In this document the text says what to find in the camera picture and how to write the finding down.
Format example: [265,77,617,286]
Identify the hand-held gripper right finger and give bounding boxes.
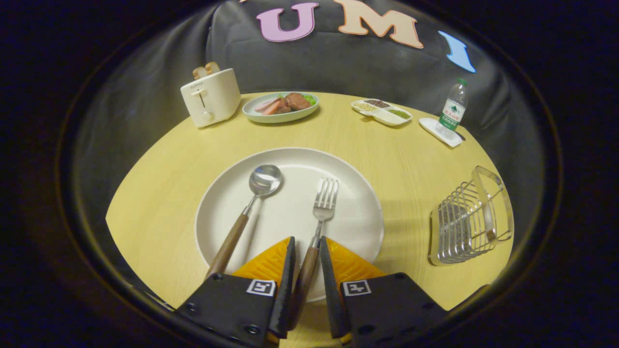
[319,235,449,348]

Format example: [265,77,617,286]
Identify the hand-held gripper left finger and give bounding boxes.
[174,236,296,348]

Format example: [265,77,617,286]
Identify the wooden handled metal fork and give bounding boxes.
[289,177,339,332]

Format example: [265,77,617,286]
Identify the wooden handled metal spoon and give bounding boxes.
[206,165,283,281]

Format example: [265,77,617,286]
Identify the large white plate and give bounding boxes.
[195,147,385,303]

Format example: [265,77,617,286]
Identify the pale green food plate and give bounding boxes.
[242,92,320,124]

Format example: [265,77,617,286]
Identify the white divided condiment dish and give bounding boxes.
[351,99,413,127]

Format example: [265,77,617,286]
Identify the brown meat piece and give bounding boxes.
[283,93,312,114]

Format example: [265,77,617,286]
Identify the white square coaster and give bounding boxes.
[419,117,463,148]

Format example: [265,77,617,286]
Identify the white toaster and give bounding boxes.
[180,68,242,129]

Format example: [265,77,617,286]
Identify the clear plastic water bottle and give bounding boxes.
[437,78,469,136]

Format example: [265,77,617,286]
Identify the black backdrop cloth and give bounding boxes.
[73,0,547,290]

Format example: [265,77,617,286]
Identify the metal wire cutlery rack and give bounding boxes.
[428,166,514,266]

